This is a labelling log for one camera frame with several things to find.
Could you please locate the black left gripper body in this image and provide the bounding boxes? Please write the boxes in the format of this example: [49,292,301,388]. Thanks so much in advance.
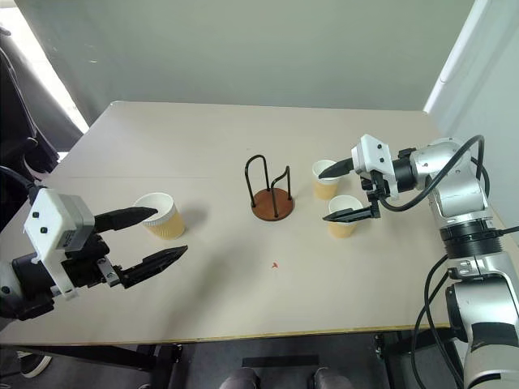
[60,233,125,291]

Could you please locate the ribbed kraft paper cup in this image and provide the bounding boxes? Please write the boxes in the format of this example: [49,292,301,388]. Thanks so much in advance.
[327,194,363,240]
[132,193,187,242]
[311,159,341,201]

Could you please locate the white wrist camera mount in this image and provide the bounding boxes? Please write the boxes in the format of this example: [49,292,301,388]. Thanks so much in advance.
[350,133,401,200]
[23,187,97,300]

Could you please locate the black right arm base cable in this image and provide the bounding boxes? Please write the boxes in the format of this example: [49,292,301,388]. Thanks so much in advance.
[412,254,454,389]

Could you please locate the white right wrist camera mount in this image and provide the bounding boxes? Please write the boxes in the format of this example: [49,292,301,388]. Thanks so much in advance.
[350,133,401,200]

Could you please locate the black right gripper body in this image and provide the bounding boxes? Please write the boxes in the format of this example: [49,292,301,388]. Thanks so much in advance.
[358,169,387,220]

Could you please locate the white board panel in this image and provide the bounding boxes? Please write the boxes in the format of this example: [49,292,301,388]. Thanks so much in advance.
[422,0,519,141]

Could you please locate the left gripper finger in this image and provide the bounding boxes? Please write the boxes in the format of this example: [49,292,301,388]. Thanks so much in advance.
[120,245,190,290]
[95,206,159,234]

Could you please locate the flat black bar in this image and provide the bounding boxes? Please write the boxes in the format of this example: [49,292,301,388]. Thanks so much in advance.
[241,355,320,370]

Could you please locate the black wire cup holder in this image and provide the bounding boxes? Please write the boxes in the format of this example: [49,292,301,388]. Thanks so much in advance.
[243,154,295,223]

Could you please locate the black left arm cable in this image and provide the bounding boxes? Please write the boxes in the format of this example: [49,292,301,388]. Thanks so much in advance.
[0,165,43,200]

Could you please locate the dark rounded shape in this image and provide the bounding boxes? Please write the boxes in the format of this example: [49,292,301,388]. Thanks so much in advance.
[313,365,354,389]
[221,365,261,389]

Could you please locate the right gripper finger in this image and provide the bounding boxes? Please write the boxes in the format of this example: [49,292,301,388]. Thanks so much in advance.
[322,206,374,224]
[317,157,354,180]

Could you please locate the black and white sneaker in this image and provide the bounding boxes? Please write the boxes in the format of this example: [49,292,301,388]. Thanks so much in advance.
[16,350,54,380]

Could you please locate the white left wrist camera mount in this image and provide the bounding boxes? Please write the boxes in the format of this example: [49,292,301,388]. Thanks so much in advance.
[23,187,97,300]

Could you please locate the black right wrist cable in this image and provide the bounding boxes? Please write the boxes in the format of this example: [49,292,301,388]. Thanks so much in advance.
[379,135,490,212]

